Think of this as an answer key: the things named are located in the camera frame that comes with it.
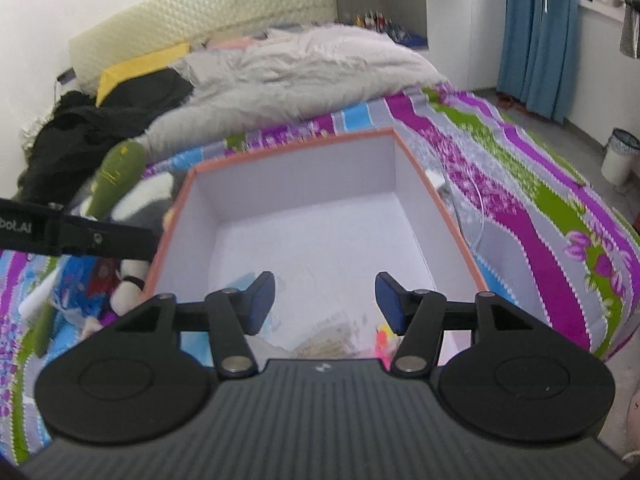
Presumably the colourful striped bed sheet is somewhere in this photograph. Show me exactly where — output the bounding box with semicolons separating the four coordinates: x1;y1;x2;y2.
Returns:
0;84;640;466

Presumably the black clothing pile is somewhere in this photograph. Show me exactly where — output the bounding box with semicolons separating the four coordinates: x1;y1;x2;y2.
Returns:
14;68;193;206

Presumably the grey fluffy blanket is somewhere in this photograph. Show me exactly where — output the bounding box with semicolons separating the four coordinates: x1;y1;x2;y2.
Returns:
137;25;447;164

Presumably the white cylindrical bottle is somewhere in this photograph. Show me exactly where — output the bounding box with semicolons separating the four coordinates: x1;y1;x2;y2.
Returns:
18;264;61;326

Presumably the orange cardboard box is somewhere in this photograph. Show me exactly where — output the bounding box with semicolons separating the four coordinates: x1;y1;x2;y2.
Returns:
144;129;486;358

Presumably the black white plush toy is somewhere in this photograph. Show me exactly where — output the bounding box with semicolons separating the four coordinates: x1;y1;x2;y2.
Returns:
81;171;186;339

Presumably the yellow pillow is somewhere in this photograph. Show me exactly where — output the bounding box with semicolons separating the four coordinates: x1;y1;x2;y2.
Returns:
96;42;191;106

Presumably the blue curtain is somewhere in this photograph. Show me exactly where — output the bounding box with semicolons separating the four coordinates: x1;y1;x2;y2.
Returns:
497;0;579;124

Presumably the white waste bin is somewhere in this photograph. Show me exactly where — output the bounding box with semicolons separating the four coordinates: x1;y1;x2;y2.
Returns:
601;128;640;186

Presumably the blue white tissue pack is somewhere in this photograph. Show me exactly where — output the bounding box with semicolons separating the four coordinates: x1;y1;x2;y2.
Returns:
51;256;118;328

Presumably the small pink yellow toy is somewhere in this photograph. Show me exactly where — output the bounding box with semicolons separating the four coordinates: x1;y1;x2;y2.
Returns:
374;323;402;370

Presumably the cream padded headboard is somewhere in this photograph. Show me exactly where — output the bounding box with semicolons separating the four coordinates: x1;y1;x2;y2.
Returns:
68;0;337;94

